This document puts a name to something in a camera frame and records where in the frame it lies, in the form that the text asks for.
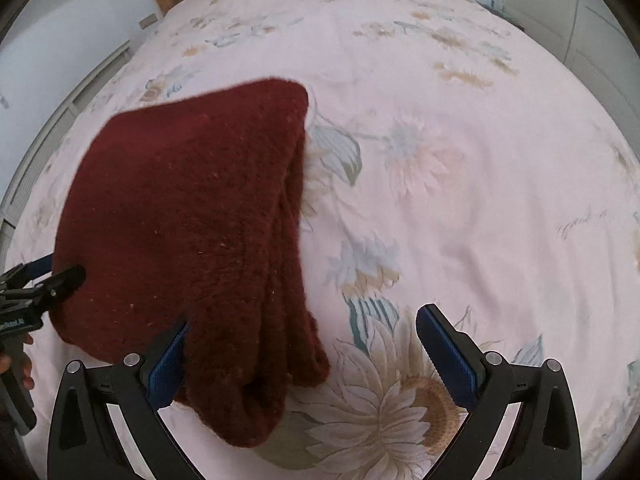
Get dark red knitted sweater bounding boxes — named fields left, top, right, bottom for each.
left=51, top=77, right=332, bottom=449

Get pink floral bed sheet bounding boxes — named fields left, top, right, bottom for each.
left=0, top=0, right=640, bottom=480

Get white wardrobe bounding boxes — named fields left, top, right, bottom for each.
left=499, top=0, right=640, bottom=86

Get person's left hand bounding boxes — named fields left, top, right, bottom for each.
left=0, top=332, right=37, bottom=392

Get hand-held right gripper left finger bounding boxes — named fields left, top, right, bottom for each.
left=47, top=317, right=201, bottom=480

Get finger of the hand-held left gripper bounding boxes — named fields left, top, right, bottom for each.
left=0, top=253, right=56, bottom=292
left=27, top=266, right=87, bottom=313

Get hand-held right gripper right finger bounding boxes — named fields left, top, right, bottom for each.
left=415, top=304, right=583, bottom=480

